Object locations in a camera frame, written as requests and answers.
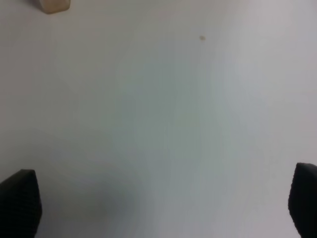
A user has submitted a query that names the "plastic drink bottle pink label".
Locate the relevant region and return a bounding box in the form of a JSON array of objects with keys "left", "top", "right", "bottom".
[{"left": 39, "top": 0, "right": 71, "bottom": 14}]

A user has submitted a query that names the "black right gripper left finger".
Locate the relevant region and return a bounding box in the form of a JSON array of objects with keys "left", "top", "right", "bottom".
[{"left": 0, "top": 170, "right": 42, "bottom": 238}]

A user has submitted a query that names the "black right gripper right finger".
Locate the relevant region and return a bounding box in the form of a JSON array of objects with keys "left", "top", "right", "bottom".
[{"left": 288, "top": 163, "right": 317, "bottom": 238}]

